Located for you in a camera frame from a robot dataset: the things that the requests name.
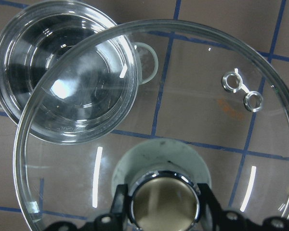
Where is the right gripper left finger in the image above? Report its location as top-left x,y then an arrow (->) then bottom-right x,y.
45,184 -> 129,231

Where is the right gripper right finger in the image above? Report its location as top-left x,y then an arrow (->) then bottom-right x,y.
197,183 -> 289,231

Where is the glass pot lid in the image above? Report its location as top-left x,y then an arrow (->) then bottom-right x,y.
13,20 -> 289,231

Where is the pale green cooking pot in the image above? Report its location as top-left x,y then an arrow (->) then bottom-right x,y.
0,0 -> 159,144

